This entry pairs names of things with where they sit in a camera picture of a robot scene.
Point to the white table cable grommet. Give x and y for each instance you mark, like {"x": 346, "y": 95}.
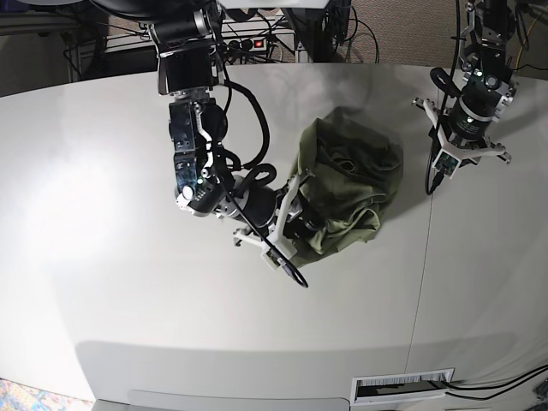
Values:
{"x": 397, "y": 388}

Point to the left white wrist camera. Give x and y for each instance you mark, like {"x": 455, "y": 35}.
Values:
{"x": 446, "y": 163}

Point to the black power strip red switch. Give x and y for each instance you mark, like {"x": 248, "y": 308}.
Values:
{"x": 253, "y": 45}

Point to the green T-shirt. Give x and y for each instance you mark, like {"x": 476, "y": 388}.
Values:
{"x": 357, "y": 171}

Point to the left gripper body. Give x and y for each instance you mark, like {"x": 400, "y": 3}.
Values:
{"x": 461, "y": 130}

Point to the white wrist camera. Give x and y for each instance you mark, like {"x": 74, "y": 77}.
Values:
{"x": 275, "y": 259}
{"x": 446, "y": 163}

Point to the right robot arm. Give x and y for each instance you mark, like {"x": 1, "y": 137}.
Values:
{"x": 210, "y": 179}

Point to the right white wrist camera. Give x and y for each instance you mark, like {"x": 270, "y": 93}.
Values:
{"x": 275, "y": 259}

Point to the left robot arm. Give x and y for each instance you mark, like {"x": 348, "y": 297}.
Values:
{"x": 488, "y": 79}

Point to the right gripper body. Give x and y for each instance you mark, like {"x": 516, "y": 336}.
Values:
{"x": 263, "y": 211}

